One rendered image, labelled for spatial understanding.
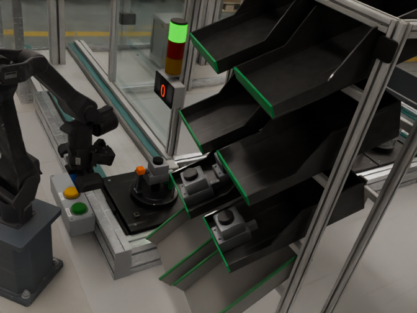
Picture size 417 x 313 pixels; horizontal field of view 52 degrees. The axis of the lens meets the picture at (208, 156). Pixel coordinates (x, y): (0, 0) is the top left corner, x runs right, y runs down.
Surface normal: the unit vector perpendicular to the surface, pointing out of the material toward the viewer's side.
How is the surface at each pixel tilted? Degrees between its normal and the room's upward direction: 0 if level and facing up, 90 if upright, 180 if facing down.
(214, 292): 45
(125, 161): 0
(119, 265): 90
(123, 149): 0
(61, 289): 0
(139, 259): 90
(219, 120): 25
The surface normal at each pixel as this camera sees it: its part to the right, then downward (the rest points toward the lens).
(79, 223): 0.50, 0.55
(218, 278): -0.54, -0.53
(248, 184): -0.25, -0.71
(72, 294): 0.16, -0.82
